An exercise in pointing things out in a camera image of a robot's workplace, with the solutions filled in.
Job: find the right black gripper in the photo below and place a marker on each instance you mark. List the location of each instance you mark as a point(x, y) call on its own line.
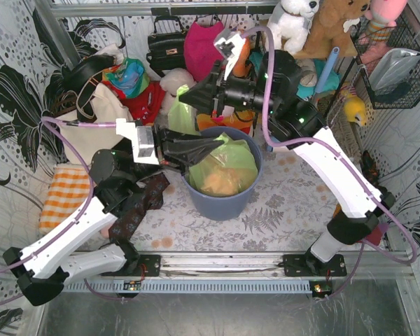
point(218, 90)

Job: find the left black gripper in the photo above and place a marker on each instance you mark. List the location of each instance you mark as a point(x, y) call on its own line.
point(161, 147)

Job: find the green plastic trash bag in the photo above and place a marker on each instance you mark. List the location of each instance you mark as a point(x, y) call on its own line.
point(228, 170)

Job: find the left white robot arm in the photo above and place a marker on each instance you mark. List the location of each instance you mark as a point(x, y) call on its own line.
point(127, 182)

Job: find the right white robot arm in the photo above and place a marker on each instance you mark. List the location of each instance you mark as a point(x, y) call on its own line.
point(290, 121)

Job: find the magenta felt bag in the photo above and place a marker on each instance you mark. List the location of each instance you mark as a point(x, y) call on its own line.
point(199, 50)

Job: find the blue trash bin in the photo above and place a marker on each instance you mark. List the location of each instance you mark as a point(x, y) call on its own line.
point(226, 208)

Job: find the white fluffy plush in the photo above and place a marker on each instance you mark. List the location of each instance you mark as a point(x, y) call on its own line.
point(170, 83)

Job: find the rainbow striped cloth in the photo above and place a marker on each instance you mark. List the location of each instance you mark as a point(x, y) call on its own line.
point(205, 121)

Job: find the orange plush toy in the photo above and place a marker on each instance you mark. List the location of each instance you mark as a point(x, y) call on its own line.
point(242, 67)

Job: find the red garment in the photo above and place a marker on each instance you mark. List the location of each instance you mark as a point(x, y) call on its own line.
point(146, 106)

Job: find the black leather handbag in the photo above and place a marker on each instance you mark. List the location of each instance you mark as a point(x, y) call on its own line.
point(166, 51)

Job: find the dark patterned necktie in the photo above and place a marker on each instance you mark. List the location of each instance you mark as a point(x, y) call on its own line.
point(151, 198)

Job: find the teal cloth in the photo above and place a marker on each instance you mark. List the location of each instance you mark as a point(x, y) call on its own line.
point(331, 83)

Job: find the colourful silk scarf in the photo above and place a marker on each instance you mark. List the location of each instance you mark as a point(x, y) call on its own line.
point(127, 80)

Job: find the white plush dog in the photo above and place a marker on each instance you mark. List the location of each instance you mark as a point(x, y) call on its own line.
point(290, 23)

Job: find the orange checkered towel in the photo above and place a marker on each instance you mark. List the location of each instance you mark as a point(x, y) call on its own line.
point(69, 189)

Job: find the black hat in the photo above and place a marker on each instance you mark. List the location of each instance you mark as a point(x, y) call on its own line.
point(89, 67)

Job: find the brown teddy bear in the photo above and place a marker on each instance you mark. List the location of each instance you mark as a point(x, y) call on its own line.
point(332, 23)

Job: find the yellow plush toy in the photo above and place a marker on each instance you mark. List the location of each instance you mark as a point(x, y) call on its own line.
point(354, 107)

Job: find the wooden shelf board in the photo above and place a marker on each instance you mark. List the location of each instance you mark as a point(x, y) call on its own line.
point(325, 45)

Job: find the silver foil pouch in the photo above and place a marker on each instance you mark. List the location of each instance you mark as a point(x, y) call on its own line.
point(393, 67)

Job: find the pink plush toy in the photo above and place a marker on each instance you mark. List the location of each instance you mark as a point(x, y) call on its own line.
point(383, 14)

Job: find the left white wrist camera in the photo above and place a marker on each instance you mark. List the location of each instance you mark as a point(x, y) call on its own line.
point(142, 141)

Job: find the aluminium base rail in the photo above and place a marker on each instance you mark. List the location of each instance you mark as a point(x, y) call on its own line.
point(270, 265)

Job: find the black wire basket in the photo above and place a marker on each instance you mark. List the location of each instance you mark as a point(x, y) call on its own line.
point(372, 47)

